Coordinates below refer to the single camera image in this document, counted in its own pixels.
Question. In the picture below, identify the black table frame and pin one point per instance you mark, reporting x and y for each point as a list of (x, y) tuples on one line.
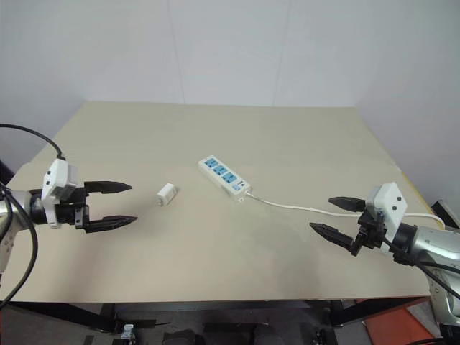
[(54, 313)]

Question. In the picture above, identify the orange sheet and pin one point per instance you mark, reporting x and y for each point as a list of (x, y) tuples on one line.
[(395, 323)]

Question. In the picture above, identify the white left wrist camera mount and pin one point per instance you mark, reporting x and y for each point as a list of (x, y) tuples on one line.
[(57, 176)]

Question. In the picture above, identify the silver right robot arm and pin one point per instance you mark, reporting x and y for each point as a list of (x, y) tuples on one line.
[(431, 240)]

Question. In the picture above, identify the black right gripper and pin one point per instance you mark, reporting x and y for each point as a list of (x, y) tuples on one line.
[(370, 230)]

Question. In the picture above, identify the white plug adapter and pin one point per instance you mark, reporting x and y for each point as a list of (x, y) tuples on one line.
[(166, 194)]

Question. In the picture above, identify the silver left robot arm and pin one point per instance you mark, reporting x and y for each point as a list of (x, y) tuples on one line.
[(19, 200)]

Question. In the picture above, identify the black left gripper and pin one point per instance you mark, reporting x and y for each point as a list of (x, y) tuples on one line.
[(73, 212)]

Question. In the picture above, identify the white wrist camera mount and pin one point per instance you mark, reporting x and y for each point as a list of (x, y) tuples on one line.
[(390, 199), (57, 176)]

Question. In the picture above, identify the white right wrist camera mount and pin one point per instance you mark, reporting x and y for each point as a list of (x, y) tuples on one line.
[(390, 199)]

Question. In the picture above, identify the white power strip blue sockets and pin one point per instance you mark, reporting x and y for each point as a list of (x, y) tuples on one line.
[(219, 172)]

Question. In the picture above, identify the small silver bracket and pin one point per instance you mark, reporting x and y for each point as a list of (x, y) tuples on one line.
[(128, 331)]

